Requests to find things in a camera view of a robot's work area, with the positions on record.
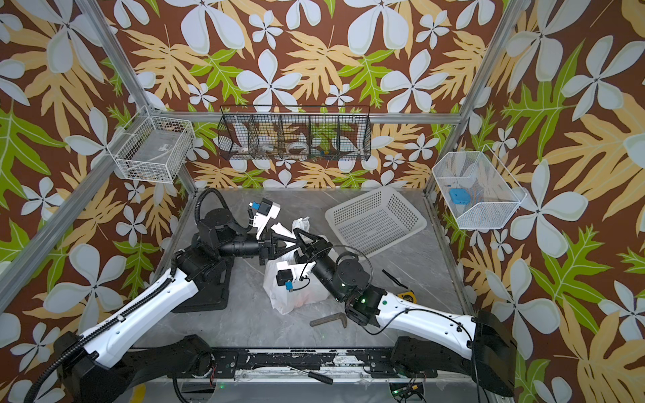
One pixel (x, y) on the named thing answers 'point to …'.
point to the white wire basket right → (477, 191)
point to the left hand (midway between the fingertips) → (300, 243)
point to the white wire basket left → (149, 148)
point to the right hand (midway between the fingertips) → (299, 228)
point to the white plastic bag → (301, 225)
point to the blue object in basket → (459, 196)
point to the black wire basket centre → (295, 132)
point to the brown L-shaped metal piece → (343, 316)
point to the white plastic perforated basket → (372, 222)
